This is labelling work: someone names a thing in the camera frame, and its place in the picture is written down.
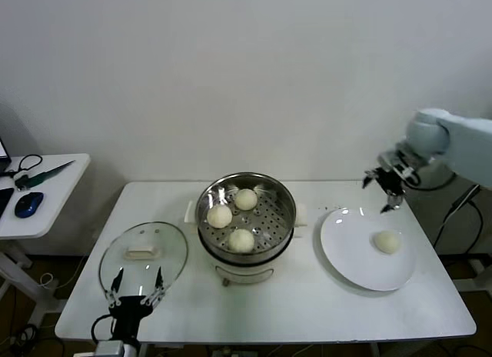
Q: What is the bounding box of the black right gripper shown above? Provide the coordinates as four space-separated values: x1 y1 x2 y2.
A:
362 151 408 214

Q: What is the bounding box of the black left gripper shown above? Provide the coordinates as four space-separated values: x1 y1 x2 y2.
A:
105 267 165 337

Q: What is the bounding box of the round glass pot lid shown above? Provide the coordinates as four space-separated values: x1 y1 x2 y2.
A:
98 221 189 296

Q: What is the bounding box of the white steamed baozi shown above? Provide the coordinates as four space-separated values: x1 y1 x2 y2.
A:
373 230 402 255
234 188 258 211
206 205 233 229
228 228 256 254

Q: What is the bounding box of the perforated steel steamer basket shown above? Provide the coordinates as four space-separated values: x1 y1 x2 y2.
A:
197 172 298 262

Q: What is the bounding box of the white round plate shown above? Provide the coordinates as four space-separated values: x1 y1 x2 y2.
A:
321 207 418 293

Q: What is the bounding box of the white electric cooker pot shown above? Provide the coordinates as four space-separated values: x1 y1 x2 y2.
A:
185 200 310 288

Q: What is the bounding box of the white side table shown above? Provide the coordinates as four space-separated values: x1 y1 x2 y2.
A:
0 152 91 323

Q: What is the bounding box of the blue computer mouse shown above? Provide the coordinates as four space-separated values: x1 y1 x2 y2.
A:
14 192 45 219

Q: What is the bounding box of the black phone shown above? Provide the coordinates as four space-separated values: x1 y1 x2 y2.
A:
0 186 15 222

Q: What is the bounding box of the laptop computer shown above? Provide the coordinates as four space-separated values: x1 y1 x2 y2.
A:
0 135 12 175

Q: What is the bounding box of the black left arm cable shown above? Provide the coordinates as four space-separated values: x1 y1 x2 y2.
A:
91 313 115 341

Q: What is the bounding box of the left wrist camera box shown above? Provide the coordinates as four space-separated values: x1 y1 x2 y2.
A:
94 340 127 357

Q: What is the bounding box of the black power cable with adapter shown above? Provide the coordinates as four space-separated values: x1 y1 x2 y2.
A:
434 183 485 254

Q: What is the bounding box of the green handled knife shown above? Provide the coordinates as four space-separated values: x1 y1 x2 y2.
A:
15 159 76 191

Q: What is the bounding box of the black cable loop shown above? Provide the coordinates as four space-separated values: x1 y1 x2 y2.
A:
4 153 43 177

